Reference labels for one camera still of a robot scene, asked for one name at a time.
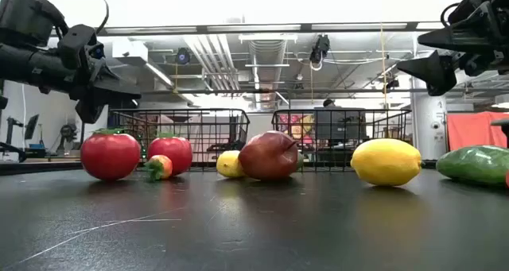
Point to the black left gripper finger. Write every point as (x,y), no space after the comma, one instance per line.
(115,90)
(91,110)

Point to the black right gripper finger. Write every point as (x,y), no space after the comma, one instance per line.
(437,74)
(453,38)

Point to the red toy tomato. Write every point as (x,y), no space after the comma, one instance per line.
(177,152)
(110,156)

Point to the red toy strawberry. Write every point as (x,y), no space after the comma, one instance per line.
(163,167)

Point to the green toy cucumber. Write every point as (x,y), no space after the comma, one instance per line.
(475,164)

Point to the large yellow toy lemon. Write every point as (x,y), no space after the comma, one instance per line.
(385,161)

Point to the small yellow toy lemon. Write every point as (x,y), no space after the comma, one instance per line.
(228,164)

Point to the dark red toy apple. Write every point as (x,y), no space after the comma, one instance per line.
(268,156)

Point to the black monitor on arm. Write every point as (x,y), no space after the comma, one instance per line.
(31,126)

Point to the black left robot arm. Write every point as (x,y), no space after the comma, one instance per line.
(24,64)

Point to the white round pillar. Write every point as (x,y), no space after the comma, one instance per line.
(429,124)

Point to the orange red curtain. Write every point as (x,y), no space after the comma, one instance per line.
(473,130)

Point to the dark grey monitor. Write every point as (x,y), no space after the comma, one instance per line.
(338,124)

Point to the black hanging ceiling device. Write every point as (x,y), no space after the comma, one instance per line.
(320,48)

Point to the black round ceiling camera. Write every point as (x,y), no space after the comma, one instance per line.
(183,56)

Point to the black metal table frame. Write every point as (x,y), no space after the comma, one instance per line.
(40,167)

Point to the colourful wall picture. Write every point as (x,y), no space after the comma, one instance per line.
(296,130)

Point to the silver ceiling air duct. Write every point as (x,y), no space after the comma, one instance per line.
(267,64)

